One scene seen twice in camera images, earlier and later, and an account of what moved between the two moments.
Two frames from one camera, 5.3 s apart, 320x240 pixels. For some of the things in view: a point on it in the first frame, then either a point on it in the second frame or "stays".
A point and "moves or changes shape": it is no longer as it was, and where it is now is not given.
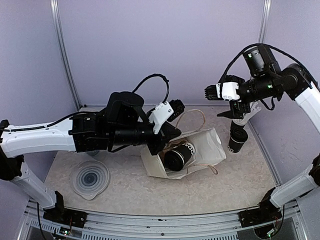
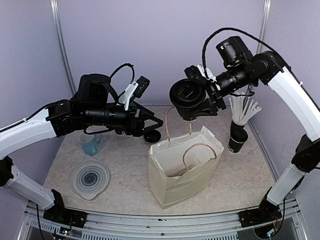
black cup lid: (173, 160) to (184, 94)
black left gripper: (168, 132) to (130, 128)
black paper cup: (175, 159) to (190, 114)
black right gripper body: (265, 85) to (243, 74)
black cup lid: (239, 134) stays
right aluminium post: (265, 20) stays
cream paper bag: (208, 149) moves or changes shape
